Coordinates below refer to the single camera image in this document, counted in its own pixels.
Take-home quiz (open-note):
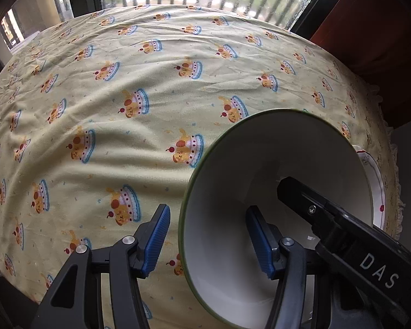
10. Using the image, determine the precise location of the floral ceramic bowl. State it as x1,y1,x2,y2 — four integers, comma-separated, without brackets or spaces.
179,109,375,326

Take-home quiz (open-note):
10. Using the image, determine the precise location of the red curtain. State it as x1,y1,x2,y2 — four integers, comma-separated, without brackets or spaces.
310,0,411,127

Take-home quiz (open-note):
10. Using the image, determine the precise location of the black window frame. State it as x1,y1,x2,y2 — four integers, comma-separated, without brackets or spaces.
67,0,350,38

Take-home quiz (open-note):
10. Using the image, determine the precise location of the yellow printed tablecloth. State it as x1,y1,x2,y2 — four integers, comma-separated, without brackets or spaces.
0,4,406,329

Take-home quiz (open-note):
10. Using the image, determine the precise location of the white plate with red rim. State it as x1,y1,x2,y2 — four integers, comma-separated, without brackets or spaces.
353,146,387,230

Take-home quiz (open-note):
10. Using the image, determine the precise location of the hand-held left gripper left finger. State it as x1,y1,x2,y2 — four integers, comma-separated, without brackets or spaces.
31,203,172,329

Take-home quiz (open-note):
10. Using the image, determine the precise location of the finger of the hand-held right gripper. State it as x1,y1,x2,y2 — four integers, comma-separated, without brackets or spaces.
277,176,340,245

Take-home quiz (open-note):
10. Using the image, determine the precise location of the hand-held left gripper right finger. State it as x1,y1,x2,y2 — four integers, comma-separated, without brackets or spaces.
246,205,325,329

